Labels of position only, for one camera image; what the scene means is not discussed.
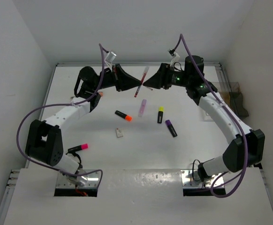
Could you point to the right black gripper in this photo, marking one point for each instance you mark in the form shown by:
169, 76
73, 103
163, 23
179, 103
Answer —
161, 79

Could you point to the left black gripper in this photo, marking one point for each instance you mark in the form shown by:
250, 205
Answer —
125, 81

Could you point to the red capped pen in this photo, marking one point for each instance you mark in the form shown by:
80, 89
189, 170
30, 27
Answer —
142, 80

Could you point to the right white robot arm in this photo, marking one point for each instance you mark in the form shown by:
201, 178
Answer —
245, 144

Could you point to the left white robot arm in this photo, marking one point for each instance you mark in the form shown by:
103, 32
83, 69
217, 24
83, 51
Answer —
45, 143

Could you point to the yellow black highlighter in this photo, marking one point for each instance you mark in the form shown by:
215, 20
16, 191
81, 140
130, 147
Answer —
160, 114

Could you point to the pink translucent highlighter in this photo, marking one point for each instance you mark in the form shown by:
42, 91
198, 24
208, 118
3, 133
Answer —
142, 108

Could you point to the orange black highlighter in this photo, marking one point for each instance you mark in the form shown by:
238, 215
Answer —
123, 115

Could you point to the purple black highlighter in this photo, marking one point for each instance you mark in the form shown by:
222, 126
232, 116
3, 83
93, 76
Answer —
171, 128

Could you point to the white eraser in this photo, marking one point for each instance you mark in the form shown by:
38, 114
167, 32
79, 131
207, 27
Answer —
119, 133

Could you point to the clear acrylic container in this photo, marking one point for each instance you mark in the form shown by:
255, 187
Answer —
231, 93

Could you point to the pink black highlighter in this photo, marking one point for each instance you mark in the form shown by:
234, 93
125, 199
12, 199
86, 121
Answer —
78, 148

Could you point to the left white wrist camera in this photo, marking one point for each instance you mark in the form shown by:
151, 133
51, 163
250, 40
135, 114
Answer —
109, 59

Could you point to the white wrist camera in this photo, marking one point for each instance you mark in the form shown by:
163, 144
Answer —
109, 59
174, 57

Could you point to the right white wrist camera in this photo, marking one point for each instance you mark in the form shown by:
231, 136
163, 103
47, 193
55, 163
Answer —
174, 57

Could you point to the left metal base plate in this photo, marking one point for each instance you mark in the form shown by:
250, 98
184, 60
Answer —
87, 181

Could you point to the metal base plate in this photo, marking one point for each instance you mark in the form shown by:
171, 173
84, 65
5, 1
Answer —
190, 180
87, 181

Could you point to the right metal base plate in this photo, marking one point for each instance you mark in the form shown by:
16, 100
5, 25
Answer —
190, 180

